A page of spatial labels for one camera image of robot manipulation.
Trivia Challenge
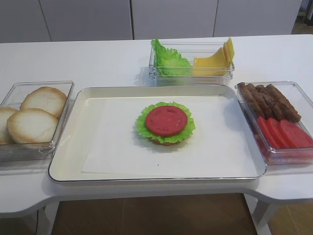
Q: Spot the front bun half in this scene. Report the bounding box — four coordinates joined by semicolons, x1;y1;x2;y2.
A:
7;108;58;144

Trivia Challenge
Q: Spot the bottom bun on tray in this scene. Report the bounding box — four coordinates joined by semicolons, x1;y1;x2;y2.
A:
150;138;180;146

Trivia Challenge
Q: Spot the upright yellow cheese slice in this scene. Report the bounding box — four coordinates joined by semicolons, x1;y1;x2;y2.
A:
223;37;235;67

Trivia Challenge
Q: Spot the left red tomato slice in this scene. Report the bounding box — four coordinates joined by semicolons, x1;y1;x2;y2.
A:
257;116;280;149

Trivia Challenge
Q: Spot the left bun half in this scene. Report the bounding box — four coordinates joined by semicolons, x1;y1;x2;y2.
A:
0;107;18;145

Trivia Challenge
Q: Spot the bun half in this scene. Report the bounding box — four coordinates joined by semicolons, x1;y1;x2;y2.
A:
7;108;58;144
20;87;67;118
0;107;18;145

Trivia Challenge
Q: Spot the middle red tomato slice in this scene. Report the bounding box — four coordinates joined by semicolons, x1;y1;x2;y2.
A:
266;118;290;148

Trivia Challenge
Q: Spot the brown meat patty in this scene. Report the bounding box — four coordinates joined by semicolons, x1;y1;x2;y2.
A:
237;82;265;118
266;84;301;123
255;87;274;118
259;86;285;121

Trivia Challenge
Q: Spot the back bun half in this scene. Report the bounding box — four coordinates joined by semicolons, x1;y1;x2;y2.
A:
20;87;67;118

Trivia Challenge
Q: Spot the red tomato slice on burger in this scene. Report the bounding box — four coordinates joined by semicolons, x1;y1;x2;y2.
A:
145;105;188;137

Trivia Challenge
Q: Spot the clear plastic bun container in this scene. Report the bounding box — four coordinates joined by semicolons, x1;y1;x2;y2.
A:
0;81;74;162

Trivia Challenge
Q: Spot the green lettuce in container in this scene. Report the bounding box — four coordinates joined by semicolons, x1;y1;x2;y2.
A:
151;39;191;76

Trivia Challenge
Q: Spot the flat yellow cheese slice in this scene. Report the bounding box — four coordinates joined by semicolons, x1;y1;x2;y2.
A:
192;47;230;76

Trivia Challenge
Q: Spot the right red tomato slice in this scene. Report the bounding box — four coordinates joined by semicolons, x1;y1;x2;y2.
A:
278;119;313;148

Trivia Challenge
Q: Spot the clear plastic patty tomato container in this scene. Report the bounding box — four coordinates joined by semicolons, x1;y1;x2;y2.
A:
235;81;313;165

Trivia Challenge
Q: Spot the white paper liner sheet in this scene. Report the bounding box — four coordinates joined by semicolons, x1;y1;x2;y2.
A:
83;96;266;178

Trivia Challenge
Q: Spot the white metal serving tray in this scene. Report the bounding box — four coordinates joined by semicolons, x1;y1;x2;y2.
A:
48;85;267;184

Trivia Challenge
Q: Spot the clear plastic lettuce cheese container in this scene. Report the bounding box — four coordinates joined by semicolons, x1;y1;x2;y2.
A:
149;40;235;86

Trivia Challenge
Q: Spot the green lettuce leaf on burger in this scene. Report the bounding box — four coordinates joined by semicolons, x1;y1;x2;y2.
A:
136;102;196;142

